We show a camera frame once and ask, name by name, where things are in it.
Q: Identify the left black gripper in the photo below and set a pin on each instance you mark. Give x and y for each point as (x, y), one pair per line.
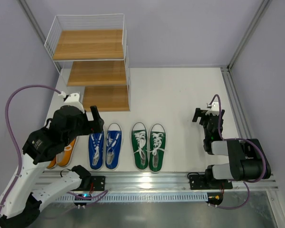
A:
(92, 121)

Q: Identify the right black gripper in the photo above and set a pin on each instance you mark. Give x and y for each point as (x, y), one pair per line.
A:
(204, 117)

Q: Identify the blue sneaker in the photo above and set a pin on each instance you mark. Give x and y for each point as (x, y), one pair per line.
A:
(114, 140)
(95, 150)

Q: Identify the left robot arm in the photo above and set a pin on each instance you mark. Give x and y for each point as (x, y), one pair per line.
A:
(20, 203)

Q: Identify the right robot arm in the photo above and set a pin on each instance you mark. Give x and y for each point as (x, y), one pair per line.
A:
(246, 158)

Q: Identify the left green sneaker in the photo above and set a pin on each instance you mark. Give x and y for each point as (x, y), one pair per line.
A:
(139, 139)

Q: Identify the green sneaker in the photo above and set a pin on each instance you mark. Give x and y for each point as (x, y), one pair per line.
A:
(139, 139)
(157, 147)

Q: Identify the right green sneaker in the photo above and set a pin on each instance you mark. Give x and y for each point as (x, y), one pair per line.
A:
(157, 147)

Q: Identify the right orange sneaker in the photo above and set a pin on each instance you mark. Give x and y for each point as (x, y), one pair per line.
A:
(64, 158)

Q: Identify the orange sneaker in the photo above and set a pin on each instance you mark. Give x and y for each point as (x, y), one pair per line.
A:
(64, 158)
(52, 164)

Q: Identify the left orange sneaker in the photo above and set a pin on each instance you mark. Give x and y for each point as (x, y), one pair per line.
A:
(52, 164)

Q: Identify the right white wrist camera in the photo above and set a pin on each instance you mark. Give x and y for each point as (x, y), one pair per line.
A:
(213, 109)

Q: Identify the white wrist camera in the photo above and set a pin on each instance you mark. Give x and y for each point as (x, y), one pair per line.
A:
(213, 109)
(72, 99)

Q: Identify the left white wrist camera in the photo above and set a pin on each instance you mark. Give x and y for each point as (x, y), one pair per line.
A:
(72, 99)

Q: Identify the right aluminium frame rail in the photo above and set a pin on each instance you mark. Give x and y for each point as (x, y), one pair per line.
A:
(241, 122)

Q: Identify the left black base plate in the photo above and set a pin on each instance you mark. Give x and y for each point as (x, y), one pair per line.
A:
(92, 183)

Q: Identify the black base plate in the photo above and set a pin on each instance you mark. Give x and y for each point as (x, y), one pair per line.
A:
(198, 181)
(92, 183)

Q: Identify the aluminium front rail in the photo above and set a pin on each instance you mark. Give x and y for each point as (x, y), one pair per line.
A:
(147, 181)

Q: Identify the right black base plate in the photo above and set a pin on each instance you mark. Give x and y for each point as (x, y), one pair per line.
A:
(198, 181)

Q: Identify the white wire wooden shoe shelf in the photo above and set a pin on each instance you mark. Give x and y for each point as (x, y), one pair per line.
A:
(91, 54)

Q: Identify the grey slotted cable duct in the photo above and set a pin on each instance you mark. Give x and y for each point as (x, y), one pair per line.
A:
(140, 197)

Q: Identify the right aluminium frame post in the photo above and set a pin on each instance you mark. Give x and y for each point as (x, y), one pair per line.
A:
(260, 12)

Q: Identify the aluminium frame post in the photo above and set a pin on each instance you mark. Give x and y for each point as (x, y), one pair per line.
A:
(260, 12)
(39, 16)

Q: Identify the left aluminium frame post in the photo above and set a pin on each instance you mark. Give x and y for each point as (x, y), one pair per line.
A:
(39, 16)

